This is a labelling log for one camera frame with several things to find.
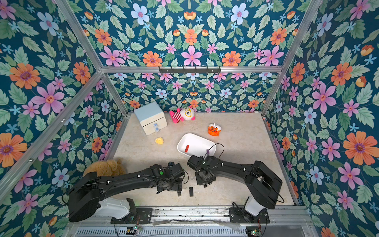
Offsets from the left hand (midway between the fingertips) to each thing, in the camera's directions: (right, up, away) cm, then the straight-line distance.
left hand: (178, 188), depth 80 cm
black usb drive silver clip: (0, -3, 0) cm, 4 cm away
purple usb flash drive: (+17, +17, +17) cm, 29 cm away
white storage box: (+7, +21, +19) cm, 30 cm away
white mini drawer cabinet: (-21, +40, +18) cm, 49 cm away
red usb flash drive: (+3, +19, +19) cm, 27 cm away
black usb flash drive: (+7, -3, +2) cm, 8 cm away
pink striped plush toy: (0, +44, +31) cm, 53 cm away
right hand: (+13, +3, +3) cm, 14 cm away
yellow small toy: (-16, +24, +21) cm, 36 cm away
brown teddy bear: (-35, +13, -8) cm, 39 cm away
